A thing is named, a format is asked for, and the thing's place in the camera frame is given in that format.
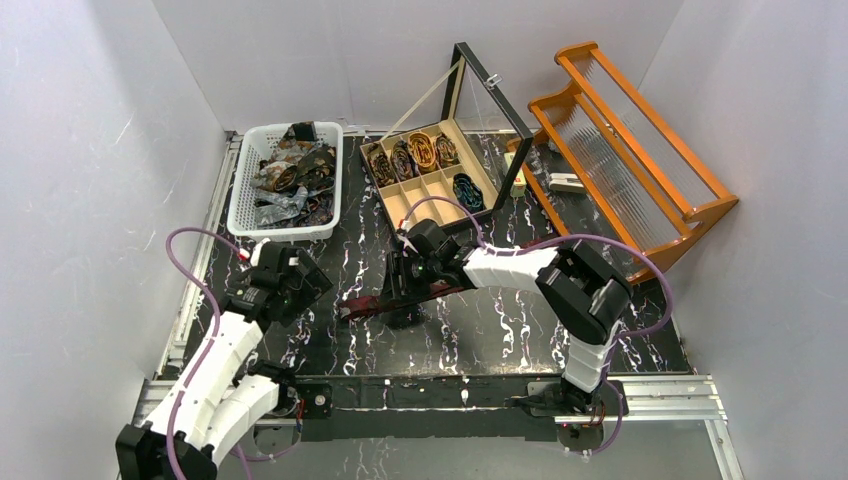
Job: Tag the rolled brown patterned tie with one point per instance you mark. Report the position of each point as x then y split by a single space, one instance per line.
445 151

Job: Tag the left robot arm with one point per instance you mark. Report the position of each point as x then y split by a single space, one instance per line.
219 397

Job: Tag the rolled dark striped tie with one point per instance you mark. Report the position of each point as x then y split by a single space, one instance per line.
380 166

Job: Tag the rolled purple patterned tie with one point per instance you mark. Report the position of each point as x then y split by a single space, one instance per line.
402 161

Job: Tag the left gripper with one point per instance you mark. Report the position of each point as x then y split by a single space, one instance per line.
308 279

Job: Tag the blue green tie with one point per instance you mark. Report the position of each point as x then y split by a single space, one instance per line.
468 194

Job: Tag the red patterned tie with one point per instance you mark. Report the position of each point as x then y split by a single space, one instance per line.
364 306

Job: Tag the pile of patterned ties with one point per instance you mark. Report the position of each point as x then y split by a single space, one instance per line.
294 188

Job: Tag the wooden tie storage box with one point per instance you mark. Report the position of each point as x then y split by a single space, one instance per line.
426 197

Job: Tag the orange wooden rack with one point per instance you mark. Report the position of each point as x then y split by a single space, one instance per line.
656 194

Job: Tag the white stapler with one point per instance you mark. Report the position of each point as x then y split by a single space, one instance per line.
565 182

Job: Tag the glass box lid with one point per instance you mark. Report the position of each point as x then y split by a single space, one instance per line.
483 125

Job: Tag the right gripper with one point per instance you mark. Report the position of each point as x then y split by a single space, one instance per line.
403 285

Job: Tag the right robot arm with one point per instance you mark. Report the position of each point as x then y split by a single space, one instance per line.
585 292

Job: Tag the small cream box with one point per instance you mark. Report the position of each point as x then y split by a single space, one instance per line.
519 184

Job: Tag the rolled orange tie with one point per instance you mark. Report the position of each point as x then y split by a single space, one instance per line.
423 153

